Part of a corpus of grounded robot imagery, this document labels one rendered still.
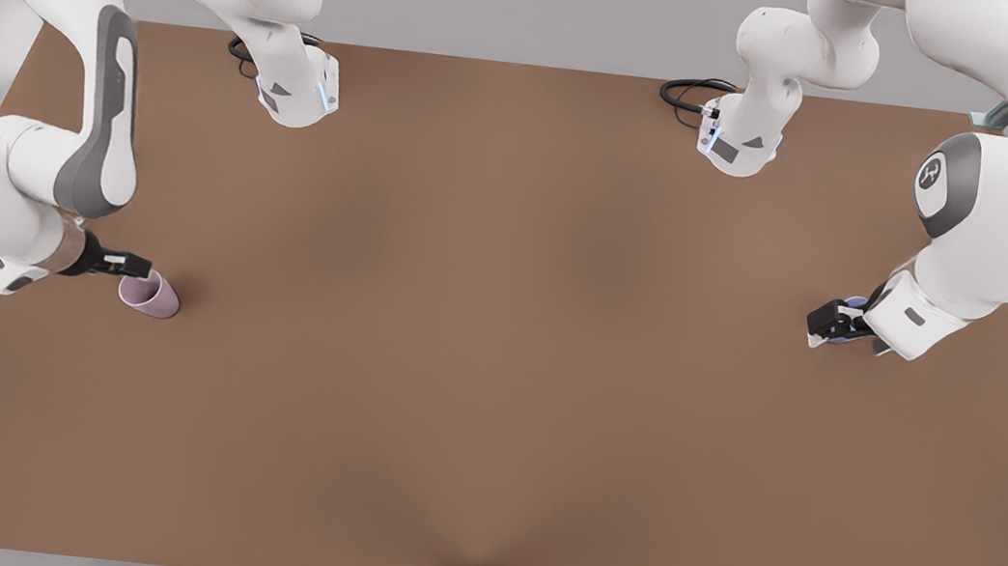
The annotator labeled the black cable loop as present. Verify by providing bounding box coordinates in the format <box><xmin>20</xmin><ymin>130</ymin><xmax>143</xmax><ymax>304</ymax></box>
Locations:
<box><xmin>223</xmin><ymin>22</ymin><xmax>325</xmax><ymax>90</ymax></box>
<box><xmin>656</xmin><ymin>72</ymin><xmax>742</xmax><ymax>135</ymax></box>

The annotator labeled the purple cup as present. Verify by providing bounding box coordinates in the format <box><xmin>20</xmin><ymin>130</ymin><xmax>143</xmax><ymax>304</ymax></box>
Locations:
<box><xmin>829</xmin><ymin>293</ymin><xmax>871</xmax><ymax>351</ymax></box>

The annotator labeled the pink cup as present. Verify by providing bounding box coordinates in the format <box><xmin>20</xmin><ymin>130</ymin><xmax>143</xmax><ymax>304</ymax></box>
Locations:
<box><xmin>116</xmin><ymin>265</ymin><xmax>184</xmax><ymax>322</ymax></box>

